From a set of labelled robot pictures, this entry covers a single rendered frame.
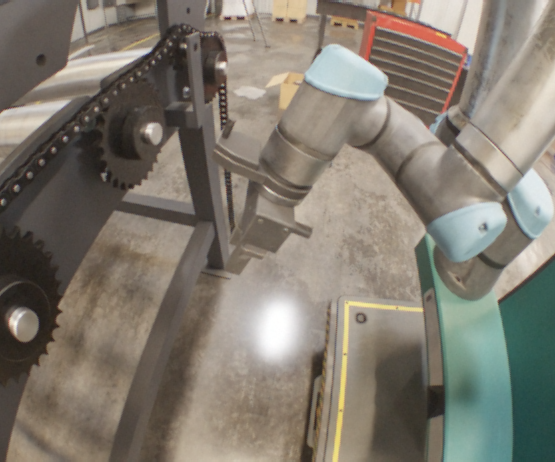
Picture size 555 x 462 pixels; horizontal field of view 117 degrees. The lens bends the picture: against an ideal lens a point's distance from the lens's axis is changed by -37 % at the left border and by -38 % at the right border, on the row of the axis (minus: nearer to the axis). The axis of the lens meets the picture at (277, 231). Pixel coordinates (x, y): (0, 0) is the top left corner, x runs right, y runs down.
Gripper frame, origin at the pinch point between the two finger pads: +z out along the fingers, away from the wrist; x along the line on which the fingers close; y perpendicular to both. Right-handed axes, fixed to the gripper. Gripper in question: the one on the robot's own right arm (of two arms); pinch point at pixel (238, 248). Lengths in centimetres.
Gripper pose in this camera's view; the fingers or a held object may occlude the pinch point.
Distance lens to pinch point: 42.4
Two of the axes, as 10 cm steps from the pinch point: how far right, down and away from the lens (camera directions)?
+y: 8.9, 3.3, 3.1
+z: -4.6, 6.4, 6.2
